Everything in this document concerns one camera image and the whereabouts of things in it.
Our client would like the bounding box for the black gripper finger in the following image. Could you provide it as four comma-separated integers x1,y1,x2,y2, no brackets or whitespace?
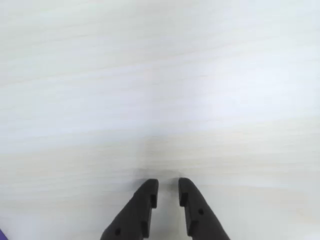
178,177,231,240
99,178,160,240

